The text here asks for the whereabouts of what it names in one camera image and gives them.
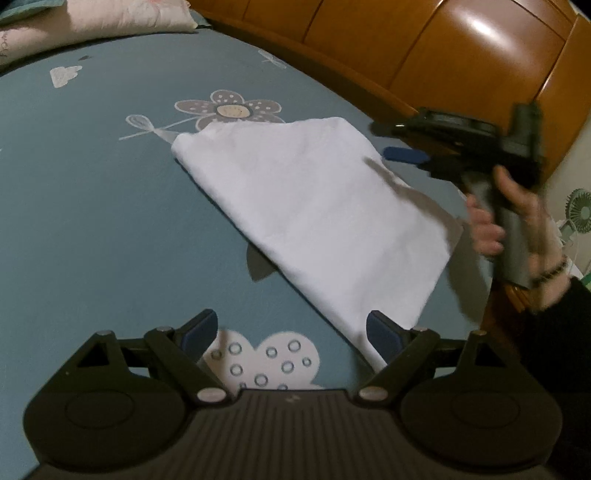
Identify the white long-sleeve shirt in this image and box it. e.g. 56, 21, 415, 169
171, 117, 462, 370

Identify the person's right hand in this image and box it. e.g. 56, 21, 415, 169
467, 166, 570, 310

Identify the wooden headboard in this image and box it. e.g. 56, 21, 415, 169
193, 0, 590, 172

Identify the black fleece right sleeve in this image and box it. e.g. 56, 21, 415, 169
484, 277, 590, 479

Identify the green desk fan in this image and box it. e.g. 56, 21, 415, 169
556, 186, 591, 273

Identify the teal floral bed sheet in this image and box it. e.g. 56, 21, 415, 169
1, 29, 373, 479

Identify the pink floral folded quilt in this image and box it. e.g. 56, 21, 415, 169
1, 0, 197, 67

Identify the teal pillow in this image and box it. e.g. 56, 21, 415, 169
0, 0, 65, 25

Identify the beaded bracelet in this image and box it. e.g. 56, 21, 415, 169
528, 255, 571, 289

